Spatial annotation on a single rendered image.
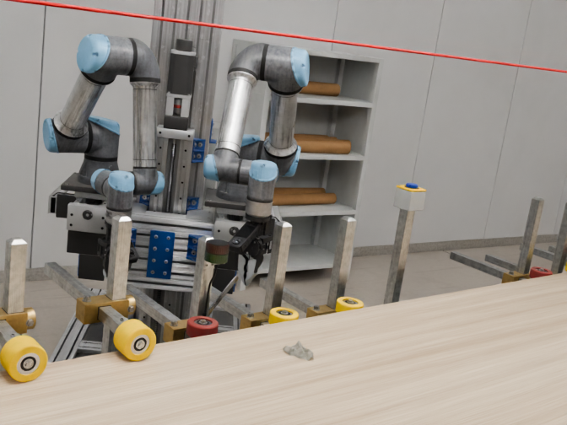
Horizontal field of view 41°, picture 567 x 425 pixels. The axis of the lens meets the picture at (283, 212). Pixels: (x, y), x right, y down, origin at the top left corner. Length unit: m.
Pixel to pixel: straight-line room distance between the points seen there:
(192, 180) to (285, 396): 1.40
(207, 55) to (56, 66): 1.83
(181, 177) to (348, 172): 2.68
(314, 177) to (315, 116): 0.45
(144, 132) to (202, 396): 1.05
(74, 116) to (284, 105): 0.68
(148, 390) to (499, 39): 5.38
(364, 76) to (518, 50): 1.91
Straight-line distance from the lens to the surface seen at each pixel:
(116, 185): 2.27
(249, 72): 2.38
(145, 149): 2.41
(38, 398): 1.59
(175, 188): 2.85
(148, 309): 2.17
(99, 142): 2.70
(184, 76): 2.75
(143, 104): 2.41
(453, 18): 6.19
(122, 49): 2.37
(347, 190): 5.36
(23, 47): 4.48
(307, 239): 5.63
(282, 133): 2.58
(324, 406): 1.65
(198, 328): 1.93
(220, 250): 1.92
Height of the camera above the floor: 1.66
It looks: 14 degrees down
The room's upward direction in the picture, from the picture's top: 8 degrees clockwise
